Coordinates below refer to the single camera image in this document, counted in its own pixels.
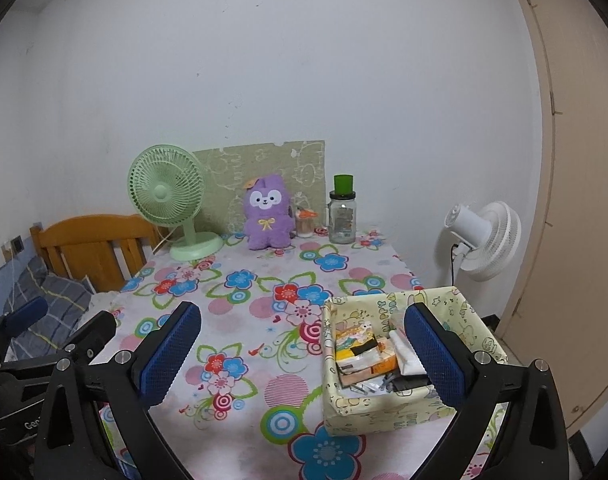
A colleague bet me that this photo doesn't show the beige fan cord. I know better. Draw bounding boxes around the beige fan cord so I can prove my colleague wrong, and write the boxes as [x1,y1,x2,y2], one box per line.
[151,230,177,256]

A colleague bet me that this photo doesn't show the green desk fan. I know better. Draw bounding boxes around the green desk fan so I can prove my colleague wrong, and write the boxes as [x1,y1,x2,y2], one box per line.
[128,144,225,262]

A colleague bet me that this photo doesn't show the white standing fan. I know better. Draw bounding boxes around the white standing fan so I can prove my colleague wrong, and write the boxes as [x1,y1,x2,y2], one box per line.
[445,201,522,291]

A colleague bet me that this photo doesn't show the green patterned board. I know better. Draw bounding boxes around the green patterned board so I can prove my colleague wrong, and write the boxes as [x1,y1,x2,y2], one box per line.
[192,141,327,236]

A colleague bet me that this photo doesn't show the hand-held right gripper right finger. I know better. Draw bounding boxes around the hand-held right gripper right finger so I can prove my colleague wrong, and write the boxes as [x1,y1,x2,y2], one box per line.
[404,302,569,480]

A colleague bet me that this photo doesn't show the grey plaid bedding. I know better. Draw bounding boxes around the grey plaid bedding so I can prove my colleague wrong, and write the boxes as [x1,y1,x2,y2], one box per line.
[4,257,97,361]

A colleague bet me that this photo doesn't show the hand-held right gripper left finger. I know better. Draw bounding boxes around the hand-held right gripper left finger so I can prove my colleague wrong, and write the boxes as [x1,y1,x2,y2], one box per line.
[34,301,203,480]

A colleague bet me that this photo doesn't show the glass jar with green lid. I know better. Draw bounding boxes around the glass jar with green lid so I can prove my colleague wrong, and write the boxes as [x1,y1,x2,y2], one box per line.
[328,174,357,245]

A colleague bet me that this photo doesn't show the purple plush toy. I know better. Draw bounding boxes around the purple plush toy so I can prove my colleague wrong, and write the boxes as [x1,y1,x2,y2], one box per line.
[243,174,295,251]

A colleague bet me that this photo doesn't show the orange packet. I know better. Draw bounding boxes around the orange packet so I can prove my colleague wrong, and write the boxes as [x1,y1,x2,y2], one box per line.
[369,340,399,376]

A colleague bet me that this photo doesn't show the small colourful packet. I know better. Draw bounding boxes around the small colourful packet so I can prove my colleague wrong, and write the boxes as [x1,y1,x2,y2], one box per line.
[335,322,385,366]

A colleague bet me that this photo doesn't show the yellow printed box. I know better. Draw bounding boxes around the yellow printed box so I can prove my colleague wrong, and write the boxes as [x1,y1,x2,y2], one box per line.
[322,286,508,437]

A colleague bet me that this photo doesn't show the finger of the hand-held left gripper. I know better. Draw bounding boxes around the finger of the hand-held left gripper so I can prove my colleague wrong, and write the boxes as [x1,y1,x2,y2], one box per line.
[0,296,50,356]
[0,310,117,376]

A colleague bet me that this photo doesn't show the beige door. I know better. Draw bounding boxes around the beige door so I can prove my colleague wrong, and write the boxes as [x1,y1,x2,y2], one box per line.
[498,0,608,433]

